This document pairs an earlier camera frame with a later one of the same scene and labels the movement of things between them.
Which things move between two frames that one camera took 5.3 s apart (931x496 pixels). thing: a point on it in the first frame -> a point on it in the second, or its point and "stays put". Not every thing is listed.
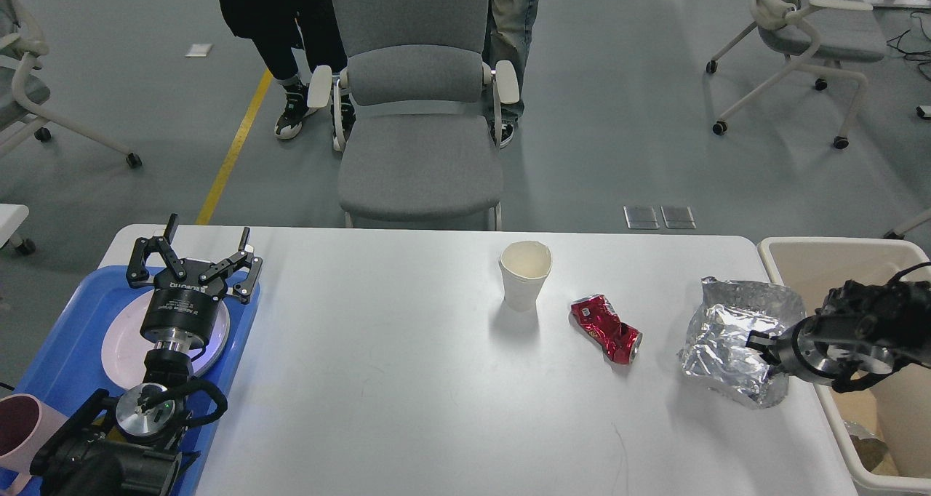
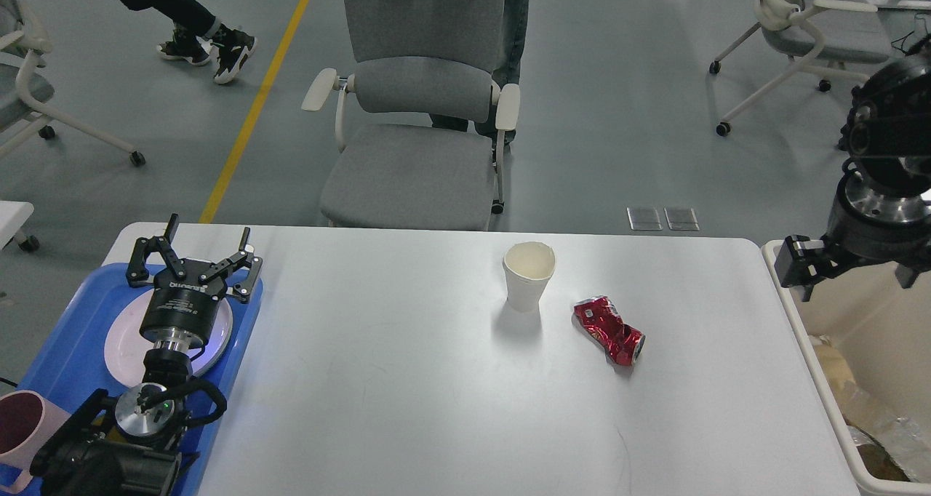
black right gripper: (838, 345) -> (868, 225)
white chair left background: (22, 46) stays put
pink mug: (25, 422) stays put
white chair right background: (817, 36) stays put
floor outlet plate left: (641, 217) stays put
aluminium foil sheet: (714, 349) -> (900, 422)
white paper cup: (524, 265) stays put
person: (282, 13) -> (198, 30)
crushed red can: (598, 318) stays put
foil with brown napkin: (870, 448) -> (880, 463)
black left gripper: (180, 310) stays put
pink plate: (124, 350) stays put
